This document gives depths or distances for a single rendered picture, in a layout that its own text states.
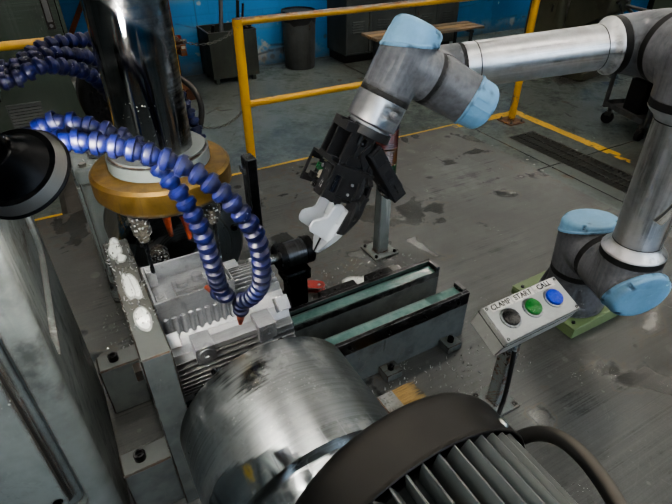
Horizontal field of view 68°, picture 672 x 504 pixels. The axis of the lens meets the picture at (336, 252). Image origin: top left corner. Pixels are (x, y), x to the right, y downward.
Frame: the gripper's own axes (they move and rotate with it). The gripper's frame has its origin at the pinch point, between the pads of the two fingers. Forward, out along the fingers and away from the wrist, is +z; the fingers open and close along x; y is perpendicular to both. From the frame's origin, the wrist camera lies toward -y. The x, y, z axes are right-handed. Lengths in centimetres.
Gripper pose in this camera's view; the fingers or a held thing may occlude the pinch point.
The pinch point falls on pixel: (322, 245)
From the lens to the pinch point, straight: 80.6
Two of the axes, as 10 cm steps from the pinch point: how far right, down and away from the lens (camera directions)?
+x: 4.9, 5.0, -7.1
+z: -4.3, 8.5, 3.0
